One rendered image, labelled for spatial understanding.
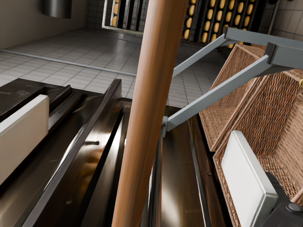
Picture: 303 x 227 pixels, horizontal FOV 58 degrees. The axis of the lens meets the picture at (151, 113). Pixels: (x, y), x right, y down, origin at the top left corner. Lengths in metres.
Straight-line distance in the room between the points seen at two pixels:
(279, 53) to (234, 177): 0.50
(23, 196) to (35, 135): 0.81
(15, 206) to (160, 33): 0.82
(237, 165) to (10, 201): 0.88
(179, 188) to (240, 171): 0.93
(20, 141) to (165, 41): 0.12
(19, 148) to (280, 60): 0.57
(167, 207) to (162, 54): 0.85
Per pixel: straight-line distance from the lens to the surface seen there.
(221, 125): 1.62
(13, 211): 0.94
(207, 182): 1.18
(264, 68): 0.66
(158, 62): 0.22
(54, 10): 3.34
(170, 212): 1.00
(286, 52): 0.66
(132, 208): 0.29
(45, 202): 0.74
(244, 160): 0.17
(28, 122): 0.18
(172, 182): 1.13
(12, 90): 1.87
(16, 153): 0.17
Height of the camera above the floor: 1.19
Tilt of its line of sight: 1 degrees down
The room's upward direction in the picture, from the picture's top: 80 degrees counter-clockwise
